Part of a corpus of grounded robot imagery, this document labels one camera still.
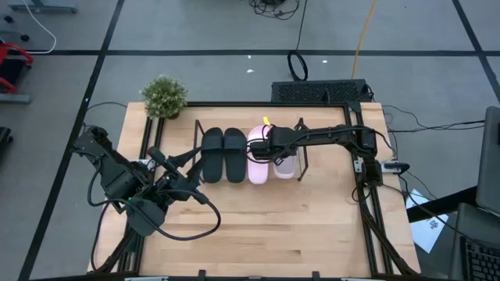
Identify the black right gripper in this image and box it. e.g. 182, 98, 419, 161
248, 126, 302, 164

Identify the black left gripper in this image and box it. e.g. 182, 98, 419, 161
147, 146, 207, 202

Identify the black rubber slide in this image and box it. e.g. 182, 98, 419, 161
200, 126, 225, 184
223, 127, 248, 184

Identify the pink rubber slide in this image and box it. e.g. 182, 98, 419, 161
272, 155, 298, 180
246, 124, 271, 186

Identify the black perforated computer case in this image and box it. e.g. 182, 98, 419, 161
270, 79, 373, 105

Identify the small green potted plant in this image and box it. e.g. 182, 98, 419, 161
140, 74, 189, 121

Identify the white paper sheet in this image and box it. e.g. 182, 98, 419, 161
405, 189, 450, 254

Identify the black object at floor edge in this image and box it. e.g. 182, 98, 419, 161
0, 126, 13, 157

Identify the grey floor bar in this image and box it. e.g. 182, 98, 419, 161
0, 94, 31, 105

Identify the grey monitor back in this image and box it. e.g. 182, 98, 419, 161
475, 105, 500, 218

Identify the red and black cart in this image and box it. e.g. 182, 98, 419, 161
0, 41, 34, 94

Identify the grey desk foot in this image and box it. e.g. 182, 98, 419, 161
6, 0, 79, 15

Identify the dark grey laptop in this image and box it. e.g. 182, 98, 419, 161
448, 201, 500, 281

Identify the wooden shelf with black frame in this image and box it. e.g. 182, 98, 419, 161
193, 117, 310, 183

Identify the black aluminium table frame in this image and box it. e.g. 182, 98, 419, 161
87, 101, 421, 279

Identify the black left gripper cable loop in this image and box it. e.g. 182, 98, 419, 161
154, 189, 223, 242

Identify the black coiled floor cable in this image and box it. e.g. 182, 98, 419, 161
287, 50, 309, 82

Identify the thin black floor cable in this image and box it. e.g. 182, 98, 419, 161
79, 101, 128, 141

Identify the black cable above coil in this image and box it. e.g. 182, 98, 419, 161
295, 0, 309, 54

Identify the tangled black cable bundle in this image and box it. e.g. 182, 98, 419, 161
248, 0, 302, 21

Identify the black left arm base cable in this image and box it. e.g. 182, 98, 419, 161
90, 202, 109, 272

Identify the thick yellow hanging cable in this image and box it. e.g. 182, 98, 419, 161
350, 0, 378, 80

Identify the long black floor cable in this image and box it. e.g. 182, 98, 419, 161
380, 103, 485, 134

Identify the white floor cable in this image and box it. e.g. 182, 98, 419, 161
22, 0, 58, 55

